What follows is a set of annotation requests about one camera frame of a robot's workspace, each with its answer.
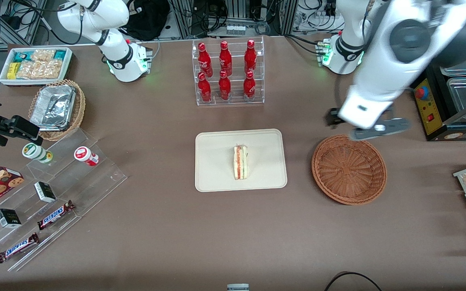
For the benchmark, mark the red capped yoghurt bottle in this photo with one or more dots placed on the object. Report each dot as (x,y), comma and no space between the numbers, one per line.
(85,155)

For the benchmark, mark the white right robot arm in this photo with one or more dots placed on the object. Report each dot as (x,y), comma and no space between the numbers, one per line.
(95,20)

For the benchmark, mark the brown snickers bar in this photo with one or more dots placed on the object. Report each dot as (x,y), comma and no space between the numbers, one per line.
(55,215)
(18,247)

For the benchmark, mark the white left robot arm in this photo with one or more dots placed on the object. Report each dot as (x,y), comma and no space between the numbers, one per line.
(399,48)

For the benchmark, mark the red cola bottle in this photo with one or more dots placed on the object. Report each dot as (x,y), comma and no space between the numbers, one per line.
(250,56)
(204,60)
(249,87)
(224,87)
(204,89)
(225,60)

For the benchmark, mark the black machine yellow panel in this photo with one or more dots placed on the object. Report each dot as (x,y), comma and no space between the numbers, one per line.
(431,109)

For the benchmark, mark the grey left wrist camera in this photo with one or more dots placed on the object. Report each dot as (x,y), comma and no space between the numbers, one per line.
(382,128)

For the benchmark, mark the green capped yoghurt bottle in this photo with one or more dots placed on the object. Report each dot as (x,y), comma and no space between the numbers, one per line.
(35,152)

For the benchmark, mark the silver foil trays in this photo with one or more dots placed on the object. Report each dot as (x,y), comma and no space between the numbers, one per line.
(53,107)

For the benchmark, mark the triangular sandwich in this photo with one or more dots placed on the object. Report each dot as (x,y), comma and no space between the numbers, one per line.
(241,163)

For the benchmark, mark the black bag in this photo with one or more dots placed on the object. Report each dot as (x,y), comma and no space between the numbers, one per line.
(148,18)

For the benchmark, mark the yellow snack packet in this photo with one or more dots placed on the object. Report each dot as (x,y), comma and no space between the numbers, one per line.
(12,70)

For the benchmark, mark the round brown wicker basket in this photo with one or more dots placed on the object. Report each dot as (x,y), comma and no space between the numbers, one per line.
(349,169)

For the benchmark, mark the small clear cracker bag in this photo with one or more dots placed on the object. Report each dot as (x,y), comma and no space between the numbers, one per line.
(43,54)

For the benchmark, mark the white snack bin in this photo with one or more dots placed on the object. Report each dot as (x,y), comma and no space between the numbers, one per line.
(69,64)

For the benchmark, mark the small grey box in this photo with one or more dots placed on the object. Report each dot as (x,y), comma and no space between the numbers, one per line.
(238,287)

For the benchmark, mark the cream rectangular tray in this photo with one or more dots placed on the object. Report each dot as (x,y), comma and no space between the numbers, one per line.
(217,161)

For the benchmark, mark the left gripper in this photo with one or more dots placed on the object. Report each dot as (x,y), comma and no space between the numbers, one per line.
(331,116)

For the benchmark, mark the clear acrylic bottle rack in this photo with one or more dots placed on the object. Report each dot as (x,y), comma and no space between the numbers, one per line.
(235,66)

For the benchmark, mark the clear acrylic stepped display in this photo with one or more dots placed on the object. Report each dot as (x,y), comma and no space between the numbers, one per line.
(75,186)

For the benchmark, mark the large clear cracker bag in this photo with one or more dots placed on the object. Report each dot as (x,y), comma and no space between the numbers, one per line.
(39,69)

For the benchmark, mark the teal snack packet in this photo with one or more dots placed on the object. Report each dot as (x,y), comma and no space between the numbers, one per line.
(60,54)
(22,55)

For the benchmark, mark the small black box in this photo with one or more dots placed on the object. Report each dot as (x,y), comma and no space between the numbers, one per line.
(45,192)
(8,218)

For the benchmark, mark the oval tan wicker basket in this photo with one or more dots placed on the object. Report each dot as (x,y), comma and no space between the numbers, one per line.
(79,109)

